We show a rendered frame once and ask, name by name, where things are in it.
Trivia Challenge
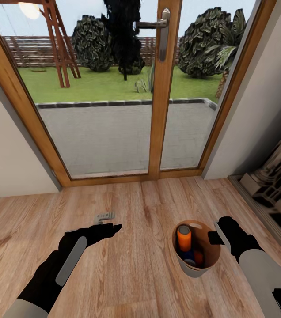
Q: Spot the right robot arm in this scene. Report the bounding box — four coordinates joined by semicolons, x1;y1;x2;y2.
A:
207;218;281;318

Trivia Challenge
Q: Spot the trash can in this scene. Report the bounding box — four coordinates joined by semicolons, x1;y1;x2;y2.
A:
171;220;221;278

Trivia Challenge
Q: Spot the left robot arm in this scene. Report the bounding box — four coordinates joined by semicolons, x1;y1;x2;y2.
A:
2;212;122;318

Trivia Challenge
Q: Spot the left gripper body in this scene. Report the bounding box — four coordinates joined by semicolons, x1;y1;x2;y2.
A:
91;223;114;242

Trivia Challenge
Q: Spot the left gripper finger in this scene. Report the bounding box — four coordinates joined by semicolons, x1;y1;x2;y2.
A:
113;224;122;234

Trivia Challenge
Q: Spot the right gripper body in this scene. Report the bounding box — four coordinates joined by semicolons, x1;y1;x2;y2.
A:
207;231;224;245

